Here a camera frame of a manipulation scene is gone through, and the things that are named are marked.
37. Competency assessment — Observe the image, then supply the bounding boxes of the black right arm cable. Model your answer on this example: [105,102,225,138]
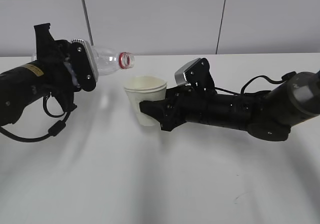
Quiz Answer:
[214,72,296,95]

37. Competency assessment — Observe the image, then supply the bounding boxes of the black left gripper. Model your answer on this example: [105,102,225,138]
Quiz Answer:
[34,23,75,112]

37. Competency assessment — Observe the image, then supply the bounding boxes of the white paper cup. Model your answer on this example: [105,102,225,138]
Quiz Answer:
[123,76,167,127]

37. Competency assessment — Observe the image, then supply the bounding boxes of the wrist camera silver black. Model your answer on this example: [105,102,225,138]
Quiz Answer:
[65,38,99,92]
[174,58,215,90]

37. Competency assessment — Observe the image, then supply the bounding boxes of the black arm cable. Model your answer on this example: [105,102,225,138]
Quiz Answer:
[0,93,76,143]
[214,72,296,95]

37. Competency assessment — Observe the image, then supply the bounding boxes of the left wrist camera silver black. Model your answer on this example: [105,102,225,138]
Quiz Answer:
[65,38,99,92]

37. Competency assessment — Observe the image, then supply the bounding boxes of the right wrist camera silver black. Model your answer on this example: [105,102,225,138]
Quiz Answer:
[174,58,215,90]

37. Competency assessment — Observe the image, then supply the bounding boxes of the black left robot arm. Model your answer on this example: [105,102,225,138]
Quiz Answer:
[0,23,76,126]

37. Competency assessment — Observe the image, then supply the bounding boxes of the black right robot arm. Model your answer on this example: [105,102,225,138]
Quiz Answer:
[139,72,320,142]

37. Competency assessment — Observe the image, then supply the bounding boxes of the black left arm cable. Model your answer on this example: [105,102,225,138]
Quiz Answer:
[0,93,76,143]

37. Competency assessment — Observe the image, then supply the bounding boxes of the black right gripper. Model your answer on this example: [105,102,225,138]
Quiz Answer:
[139,85,217,131]

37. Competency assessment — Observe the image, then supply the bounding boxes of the clear water bottle red label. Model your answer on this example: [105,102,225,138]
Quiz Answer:
[31,46,137,78]

